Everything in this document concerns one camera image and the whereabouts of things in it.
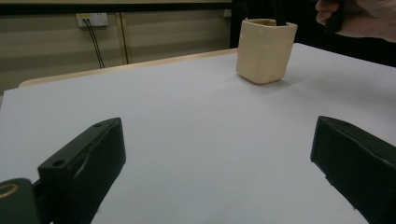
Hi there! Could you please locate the beige square ceramic cup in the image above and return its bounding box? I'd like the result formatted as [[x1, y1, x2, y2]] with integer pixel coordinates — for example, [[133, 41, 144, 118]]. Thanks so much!
[[235, 18, 298, 86]]

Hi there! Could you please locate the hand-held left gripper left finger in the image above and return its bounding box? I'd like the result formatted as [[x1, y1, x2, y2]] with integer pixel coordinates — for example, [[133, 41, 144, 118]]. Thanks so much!
[[36, 117, 127, 224]]

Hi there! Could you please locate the black power cable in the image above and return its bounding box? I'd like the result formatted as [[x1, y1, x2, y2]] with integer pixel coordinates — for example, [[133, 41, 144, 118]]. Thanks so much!
[[82, 19, 103, 69], [86, 19, 106, 69]]

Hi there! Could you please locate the black silver makeup brush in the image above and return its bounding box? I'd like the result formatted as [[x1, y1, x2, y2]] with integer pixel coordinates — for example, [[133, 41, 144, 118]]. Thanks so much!
[[272, 0, 288, 27]]

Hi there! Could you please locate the white wall socket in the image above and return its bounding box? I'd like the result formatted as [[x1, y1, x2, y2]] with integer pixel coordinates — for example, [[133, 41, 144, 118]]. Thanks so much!
[[75, 12, 109, 28]]

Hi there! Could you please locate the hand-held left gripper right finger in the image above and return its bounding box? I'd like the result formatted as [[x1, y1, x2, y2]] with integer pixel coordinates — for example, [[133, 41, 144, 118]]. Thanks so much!
[[310, 115, 396, 224]]

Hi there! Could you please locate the white table mat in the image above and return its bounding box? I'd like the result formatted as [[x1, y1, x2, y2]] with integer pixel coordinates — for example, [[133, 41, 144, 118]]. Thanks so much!
[[0, 42, 396, 224]]

